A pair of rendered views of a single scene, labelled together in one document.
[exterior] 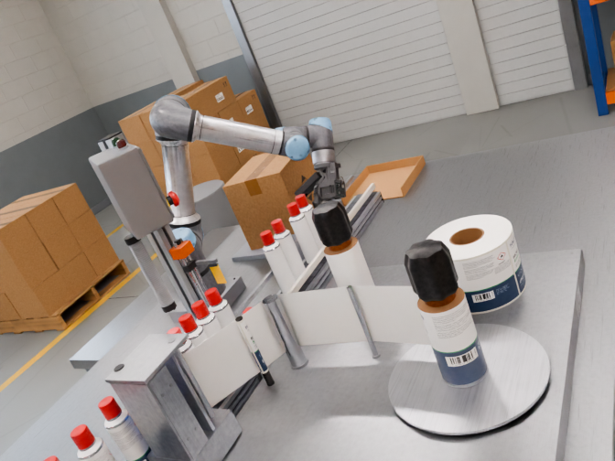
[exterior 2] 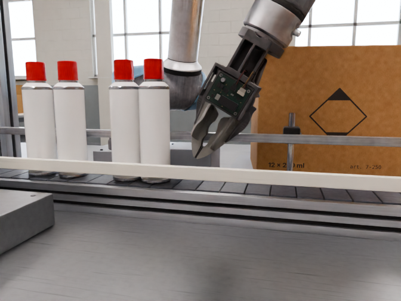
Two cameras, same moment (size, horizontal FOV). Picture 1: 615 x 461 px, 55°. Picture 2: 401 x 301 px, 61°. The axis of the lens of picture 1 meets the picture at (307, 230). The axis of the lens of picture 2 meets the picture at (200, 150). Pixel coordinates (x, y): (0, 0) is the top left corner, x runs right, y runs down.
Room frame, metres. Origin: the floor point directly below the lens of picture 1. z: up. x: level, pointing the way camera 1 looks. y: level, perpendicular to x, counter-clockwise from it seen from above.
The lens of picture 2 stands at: (1.59, -0.59, 1.03)
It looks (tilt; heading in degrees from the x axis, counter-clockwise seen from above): 9 degrees down; 68
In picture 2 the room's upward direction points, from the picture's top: straight up
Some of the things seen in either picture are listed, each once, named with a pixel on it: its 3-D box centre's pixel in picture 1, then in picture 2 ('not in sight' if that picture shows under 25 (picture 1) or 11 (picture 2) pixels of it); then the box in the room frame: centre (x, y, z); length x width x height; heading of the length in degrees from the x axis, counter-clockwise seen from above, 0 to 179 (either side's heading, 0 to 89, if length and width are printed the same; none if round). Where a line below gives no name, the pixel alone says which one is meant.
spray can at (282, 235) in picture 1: (288, 251); (70, 119); (1.60, 0.07, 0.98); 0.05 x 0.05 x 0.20
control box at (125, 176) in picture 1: (132, 188); not in sight; (1.37, 0.34, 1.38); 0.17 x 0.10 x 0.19; 20
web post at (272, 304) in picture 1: (285, 331); not in sight; (1.19, 0.14, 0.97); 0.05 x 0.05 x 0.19
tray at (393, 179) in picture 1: (383, 180); not in sight; (2.22, -0.36, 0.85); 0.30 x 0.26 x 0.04; 145
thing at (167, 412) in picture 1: (175, 407); not in sight; (1.01, 0.38, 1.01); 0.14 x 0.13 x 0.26; 145
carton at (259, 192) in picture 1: (278, 195); (319, 113); (2.14, 0.05, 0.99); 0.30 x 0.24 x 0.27; 153
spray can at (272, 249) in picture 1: (278, 262); (39, 119); (1.55, 0.11, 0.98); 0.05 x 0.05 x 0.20
